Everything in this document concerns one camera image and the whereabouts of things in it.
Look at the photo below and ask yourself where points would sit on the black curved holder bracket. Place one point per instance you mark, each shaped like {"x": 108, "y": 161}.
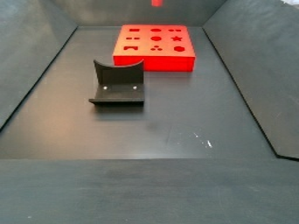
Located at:
{"x": 120, "y": 83}

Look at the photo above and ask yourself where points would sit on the red shape sorter block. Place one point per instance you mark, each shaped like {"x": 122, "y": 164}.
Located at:
{"x": 163, "y": 46}

